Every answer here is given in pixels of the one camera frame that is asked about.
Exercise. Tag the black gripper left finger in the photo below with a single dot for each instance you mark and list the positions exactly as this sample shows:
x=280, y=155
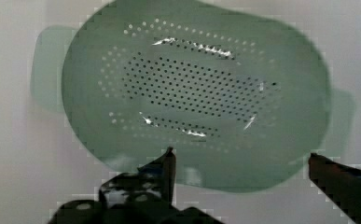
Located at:
x=142, y=197

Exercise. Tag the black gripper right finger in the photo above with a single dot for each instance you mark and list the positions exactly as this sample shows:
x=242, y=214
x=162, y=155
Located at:
x=340, y=183

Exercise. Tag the green plastic strainer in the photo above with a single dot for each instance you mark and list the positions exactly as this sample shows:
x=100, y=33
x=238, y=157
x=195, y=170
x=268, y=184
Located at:
x=242, y=100

